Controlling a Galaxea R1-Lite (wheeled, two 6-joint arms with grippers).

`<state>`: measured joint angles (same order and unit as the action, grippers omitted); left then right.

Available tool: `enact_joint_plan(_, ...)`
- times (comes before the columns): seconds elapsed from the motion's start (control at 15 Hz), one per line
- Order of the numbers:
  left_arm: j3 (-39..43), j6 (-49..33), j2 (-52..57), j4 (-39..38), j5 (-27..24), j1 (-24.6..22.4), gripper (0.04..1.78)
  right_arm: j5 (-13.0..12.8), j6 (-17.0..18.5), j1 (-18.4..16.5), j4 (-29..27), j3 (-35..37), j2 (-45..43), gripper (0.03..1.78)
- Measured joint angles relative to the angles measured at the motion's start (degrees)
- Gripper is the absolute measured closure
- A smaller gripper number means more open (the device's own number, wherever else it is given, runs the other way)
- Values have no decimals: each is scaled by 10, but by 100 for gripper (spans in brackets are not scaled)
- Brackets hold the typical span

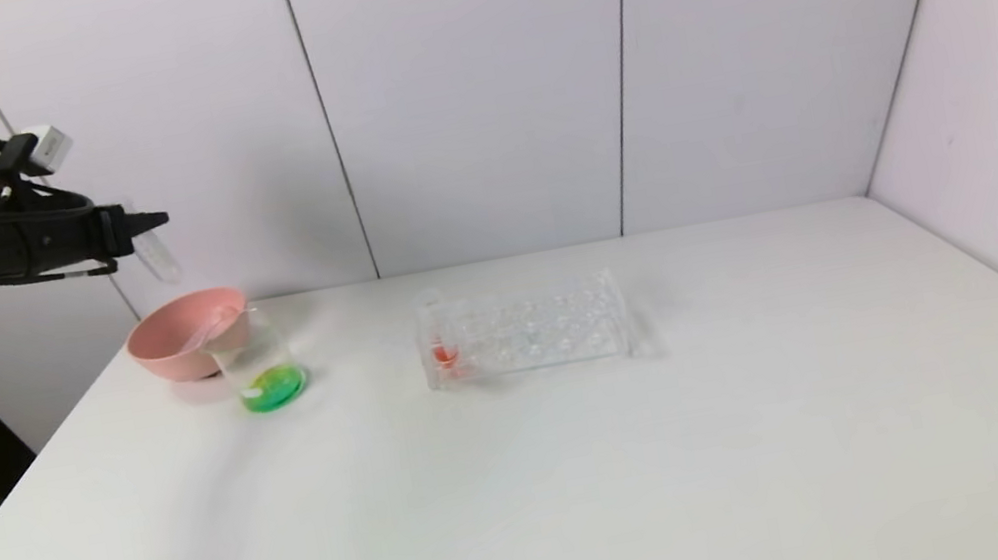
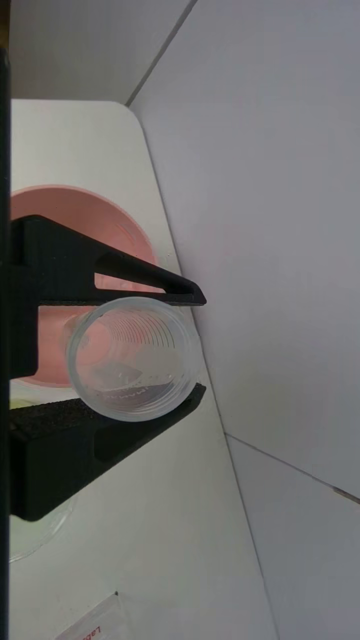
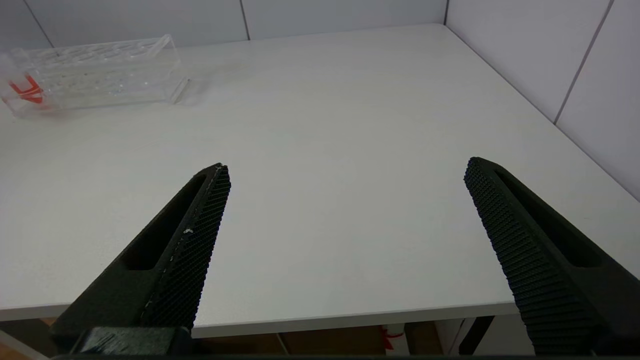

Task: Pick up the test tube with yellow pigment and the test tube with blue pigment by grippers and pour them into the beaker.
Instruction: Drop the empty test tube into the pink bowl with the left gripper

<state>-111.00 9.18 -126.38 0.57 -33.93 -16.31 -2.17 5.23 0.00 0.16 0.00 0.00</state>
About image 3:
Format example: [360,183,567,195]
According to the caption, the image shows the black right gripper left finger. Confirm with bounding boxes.
[49,162,232,337]

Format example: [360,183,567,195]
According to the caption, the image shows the black slanted bar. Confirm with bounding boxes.
[459,315,496,356]

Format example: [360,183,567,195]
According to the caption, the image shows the white post with red mark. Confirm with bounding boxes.
[382,324,406,351]

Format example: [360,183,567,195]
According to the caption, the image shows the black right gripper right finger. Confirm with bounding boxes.
[463,156,640,355]

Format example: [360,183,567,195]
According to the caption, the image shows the test tube with red pigment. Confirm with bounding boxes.
[0,50,47,107]

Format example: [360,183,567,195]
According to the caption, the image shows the clear acrylic test tube rack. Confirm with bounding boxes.
[0,34,191,117]

